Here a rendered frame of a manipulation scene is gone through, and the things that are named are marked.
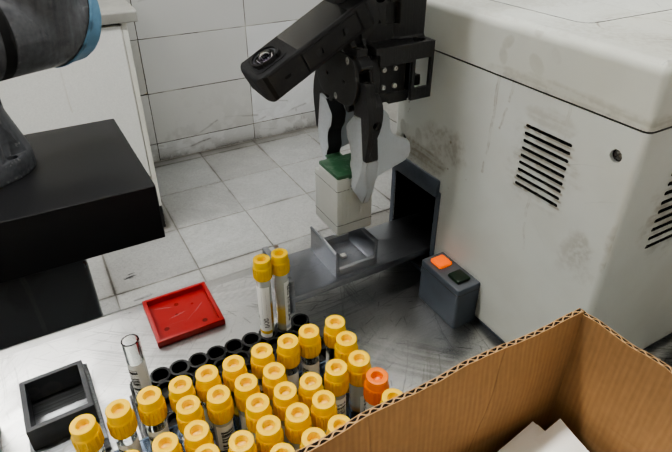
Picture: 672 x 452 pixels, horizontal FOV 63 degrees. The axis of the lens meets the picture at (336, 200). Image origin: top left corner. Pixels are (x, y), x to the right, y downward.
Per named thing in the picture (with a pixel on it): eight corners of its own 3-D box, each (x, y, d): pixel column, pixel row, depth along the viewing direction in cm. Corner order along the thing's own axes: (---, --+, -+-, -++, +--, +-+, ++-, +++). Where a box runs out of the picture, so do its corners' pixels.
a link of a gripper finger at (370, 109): (387, 163, 48) (380, 61, 45) (373, 167, 47) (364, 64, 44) (360, 153, 52) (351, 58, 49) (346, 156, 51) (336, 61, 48)
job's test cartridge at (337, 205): (348, 204, 59) (349, 152, 56) (371, 225, 56) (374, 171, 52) (315, 213, 58) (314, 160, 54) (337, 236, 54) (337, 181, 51)
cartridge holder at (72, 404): (89, 373, 50) (80, 345, 49) (111, 448, 44) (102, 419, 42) (25, 398, 48) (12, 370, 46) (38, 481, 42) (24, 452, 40)
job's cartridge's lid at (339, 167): (348, 153, 56) (348, 148, 56) (373, 172, 52) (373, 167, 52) (315, 162, 54) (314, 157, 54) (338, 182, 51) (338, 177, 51)
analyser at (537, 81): (545, 187, 80) (595, -33, 65) (740, 296, 60) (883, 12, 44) (368, 248, 67) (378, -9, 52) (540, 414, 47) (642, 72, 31)
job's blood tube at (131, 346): (160, 419, 46) (137, 331, 41) (164, 430, 45) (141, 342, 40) (144, 425, 45) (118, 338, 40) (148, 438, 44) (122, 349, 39)
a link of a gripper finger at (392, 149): (420, 197, 53) (415, 102, 49) (369, 214, 50) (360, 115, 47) (402, 190, 55) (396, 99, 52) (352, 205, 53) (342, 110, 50)
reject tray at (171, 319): (204, 286, 61) (204, 281, 61) (225, 324, 56) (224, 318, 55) (143, 307, 58) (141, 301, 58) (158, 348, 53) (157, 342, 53)
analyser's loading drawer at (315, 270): (416, 225, 68) (420, 189, 65) (451, 253, 63) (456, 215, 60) (264, 277, 59) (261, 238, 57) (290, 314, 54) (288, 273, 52)
